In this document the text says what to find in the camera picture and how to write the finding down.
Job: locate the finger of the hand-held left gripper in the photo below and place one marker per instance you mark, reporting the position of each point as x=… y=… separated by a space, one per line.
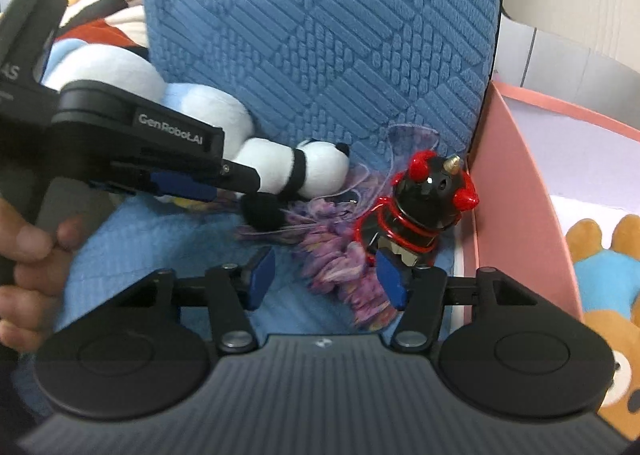
x=185 y=185

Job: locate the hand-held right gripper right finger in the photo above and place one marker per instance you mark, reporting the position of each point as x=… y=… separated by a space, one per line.
x=391 y=280

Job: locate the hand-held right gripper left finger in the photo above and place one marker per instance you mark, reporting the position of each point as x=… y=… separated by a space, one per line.
x=261 y=280

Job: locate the black and red devil figurine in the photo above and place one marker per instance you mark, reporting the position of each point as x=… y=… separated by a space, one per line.
x=430 y=205

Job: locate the small panda plush toy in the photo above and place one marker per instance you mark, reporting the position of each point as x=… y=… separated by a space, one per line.
x=320 y=167

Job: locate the person's left hand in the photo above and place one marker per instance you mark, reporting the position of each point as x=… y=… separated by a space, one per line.
x=30 y=245

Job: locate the large white and blue plush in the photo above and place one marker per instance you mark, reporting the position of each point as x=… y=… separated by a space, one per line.
x=115 y=72

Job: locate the purple fuzzy scrunchie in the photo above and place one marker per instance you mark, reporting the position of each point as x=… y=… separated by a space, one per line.
x=335 y=255

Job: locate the light blue blanket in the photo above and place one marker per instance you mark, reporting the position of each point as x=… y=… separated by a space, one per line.
x=150 y=245

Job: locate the red white black plush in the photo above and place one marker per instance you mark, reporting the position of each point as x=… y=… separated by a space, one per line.
x=102 y=30

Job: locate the pink storage box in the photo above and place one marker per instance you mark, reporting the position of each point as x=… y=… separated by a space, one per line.
x=515 y=215

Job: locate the clear plastic wrapper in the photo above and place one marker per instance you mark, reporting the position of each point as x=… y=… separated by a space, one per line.
x=415 y=141

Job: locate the blue textured cushion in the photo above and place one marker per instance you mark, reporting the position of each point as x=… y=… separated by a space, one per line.
x=310 y=35

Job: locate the brown teddy bear plush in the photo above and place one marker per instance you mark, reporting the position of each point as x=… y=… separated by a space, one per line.
x=612 y=295

